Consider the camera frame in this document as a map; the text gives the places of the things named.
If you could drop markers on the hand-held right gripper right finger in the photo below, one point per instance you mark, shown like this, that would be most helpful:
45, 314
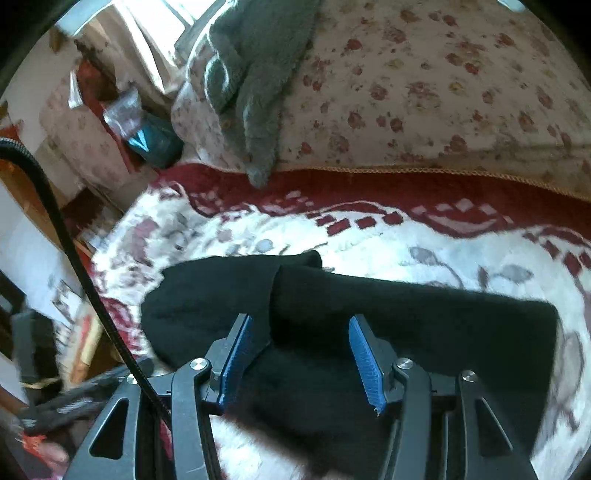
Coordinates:
367, 364

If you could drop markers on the black pants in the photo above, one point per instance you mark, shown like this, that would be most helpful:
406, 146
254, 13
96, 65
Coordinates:
323, 300

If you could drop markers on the clear plastic bag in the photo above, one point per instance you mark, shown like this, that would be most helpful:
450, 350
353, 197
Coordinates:
122, 113

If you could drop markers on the red and white floral blanket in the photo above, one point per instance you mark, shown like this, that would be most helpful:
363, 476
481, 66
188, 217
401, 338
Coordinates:
369, 240

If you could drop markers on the teal bag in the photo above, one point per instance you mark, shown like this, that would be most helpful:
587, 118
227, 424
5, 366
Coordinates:
157, 138

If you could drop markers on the grey fleece towel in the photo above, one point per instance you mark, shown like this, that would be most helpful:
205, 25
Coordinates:
258, 69

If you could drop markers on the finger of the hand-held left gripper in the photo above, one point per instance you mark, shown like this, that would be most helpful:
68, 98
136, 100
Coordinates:
138, 369

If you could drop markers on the bright window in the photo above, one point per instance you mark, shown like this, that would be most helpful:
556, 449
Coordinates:
152, 37

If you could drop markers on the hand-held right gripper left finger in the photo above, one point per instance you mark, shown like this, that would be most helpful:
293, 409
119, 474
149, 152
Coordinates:
235, 360

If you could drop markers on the floral beige pillow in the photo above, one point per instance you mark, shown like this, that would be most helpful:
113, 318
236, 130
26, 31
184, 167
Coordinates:
415, 92

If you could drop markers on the pale floral cloth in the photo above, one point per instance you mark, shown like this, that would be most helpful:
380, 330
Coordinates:
78, 129

